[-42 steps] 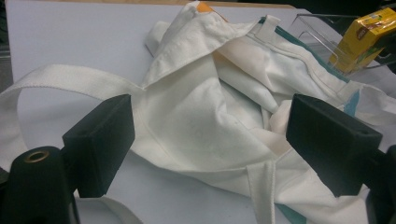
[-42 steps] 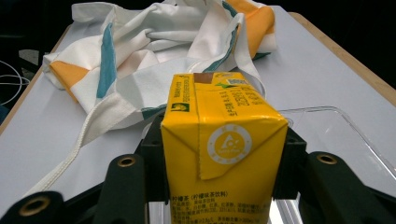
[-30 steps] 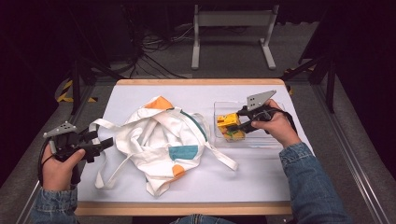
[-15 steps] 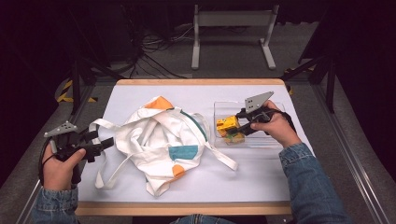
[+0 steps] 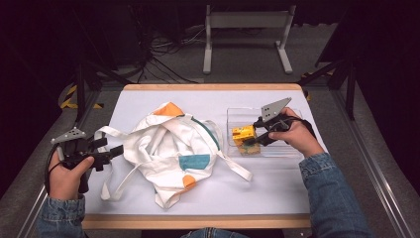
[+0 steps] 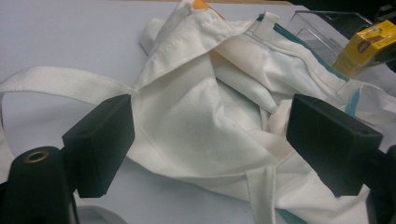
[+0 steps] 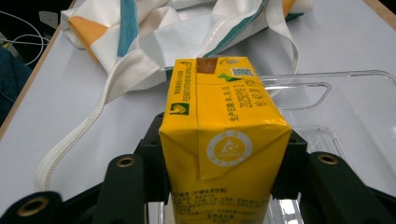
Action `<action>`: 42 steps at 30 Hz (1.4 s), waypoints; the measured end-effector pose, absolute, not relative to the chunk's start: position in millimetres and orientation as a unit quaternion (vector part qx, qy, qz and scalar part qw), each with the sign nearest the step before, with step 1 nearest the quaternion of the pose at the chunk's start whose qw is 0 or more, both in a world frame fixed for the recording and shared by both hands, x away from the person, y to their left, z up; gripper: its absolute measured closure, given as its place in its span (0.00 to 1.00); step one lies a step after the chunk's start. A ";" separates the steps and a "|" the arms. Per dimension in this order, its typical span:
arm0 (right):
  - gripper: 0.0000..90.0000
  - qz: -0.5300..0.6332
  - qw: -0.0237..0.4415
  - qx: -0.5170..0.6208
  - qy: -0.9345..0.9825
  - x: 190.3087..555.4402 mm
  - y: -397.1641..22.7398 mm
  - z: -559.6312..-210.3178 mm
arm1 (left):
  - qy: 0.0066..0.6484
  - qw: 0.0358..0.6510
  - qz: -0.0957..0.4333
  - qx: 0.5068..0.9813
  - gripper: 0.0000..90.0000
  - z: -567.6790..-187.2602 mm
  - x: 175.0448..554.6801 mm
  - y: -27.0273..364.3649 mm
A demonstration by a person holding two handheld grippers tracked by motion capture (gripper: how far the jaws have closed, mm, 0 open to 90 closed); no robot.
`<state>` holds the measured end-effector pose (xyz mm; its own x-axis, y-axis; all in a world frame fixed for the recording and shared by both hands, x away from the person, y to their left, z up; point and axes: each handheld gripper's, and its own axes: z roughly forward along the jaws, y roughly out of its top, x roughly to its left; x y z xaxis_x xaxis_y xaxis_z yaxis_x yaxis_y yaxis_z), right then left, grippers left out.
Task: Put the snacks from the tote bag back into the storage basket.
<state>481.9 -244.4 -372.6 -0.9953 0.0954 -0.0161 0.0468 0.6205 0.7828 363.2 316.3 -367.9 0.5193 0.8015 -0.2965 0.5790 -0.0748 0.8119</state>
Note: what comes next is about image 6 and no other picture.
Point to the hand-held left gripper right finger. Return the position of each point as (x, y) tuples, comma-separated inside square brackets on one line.
[(330, 140)]

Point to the yellow box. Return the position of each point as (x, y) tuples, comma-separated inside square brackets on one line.
[(364, 46)]

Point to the clear plastic tray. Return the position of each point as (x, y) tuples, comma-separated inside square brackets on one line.
[(317, 34)]

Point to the white orange teal tote bag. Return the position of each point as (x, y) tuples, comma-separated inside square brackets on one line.
[(202, 124)]

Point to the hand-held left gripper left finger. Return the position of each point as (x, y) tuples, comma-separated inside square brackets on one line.
[(99, 146)]

